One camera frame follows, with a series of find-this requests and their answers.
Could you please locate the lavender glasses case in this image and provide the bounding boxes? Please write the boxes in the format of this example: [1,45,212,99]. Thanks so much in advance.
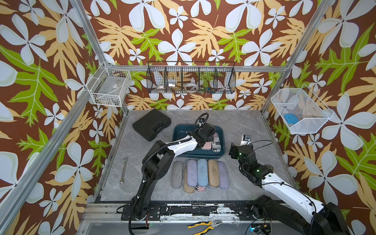
[217,162,229,189]

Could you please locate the white wire basket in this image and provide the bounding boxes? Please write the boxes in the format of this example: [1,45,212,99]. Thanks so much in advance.
[271,85,334,135]
[87,63,132,107]

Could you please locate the newspaper print glasses case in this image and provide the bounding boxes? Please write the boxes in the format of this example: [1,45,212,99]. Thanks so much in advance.
[211,132,222,153]

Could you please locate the blue object in basket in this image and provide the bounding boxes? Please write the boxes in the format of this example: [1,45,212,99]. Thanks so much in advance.
[284,114,300,125]

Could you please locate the light blue glasses case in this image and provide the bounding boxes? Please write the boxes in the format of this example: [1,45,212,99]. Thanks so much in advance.
[197,159,209,187]

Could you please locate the pink glasses case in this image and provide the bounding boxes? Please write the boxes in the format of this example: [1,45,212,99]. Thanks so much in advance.
[202,142,212,150]

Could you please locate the grey fabric glasses case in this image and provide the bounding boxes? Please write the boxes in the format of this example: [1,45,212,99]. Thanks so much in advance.
[171,161,183,189]

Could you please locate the silver wrench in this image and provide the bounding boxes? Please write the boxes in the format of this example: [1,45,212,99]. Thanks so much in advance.
[119,157,128,185]

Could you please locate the black wire basket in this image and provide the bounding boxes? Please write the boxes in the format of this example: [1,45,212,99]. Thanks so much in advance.
[146,61,236,94]

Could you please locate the purple fabric glasses case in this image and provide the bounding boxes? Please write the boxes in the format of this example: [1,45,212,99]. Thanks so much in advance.
[187,160,198,187]

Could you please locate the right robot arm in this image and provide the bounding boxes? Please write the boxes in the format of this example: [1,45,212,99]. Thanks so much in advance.
[229,141,350,235]

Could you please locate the white wire basket right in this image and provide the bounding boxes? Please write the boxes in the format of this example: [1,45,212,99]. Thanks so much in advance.
[271,85,334,135]

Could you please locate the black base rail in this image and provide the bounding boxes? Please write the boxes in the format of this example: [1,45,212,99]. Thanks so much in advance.
[121,200,259,221]

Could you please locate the flag print glasses case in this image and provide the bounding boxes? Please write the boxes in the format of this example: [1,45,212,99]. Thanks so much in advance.
[195,185,206,192]

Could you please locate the teal plastic storage tray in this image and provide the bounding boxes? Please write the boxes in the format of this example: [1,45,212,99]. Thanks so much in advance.
[172,124,226,159]

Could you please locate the beige fabric glasses case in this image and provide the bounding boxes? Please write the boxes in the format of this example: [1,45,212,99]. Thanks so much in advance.
[184,167,195,193]

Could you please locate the white wire basket left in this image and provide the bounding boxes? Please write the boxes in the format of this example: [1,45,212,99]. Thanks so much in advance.
[87,63,132,107]

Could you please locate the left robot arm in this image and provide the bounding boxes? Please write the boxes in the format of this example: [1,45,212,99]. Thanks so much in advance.
[130,123,215,220]

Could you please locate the tan fabric glasses case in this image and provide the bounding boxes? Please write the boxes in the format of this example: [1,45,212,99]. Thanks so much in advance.
[208,159,220,188]

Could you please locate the black plastic tool case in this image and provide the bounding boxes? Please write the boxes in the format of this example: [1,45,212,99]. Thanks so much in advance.
[132,109,171,142]

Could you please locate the yellow handled pliers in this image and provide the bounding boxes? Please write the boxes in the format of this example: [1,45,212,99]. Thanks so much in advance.
[187,221,223,235]

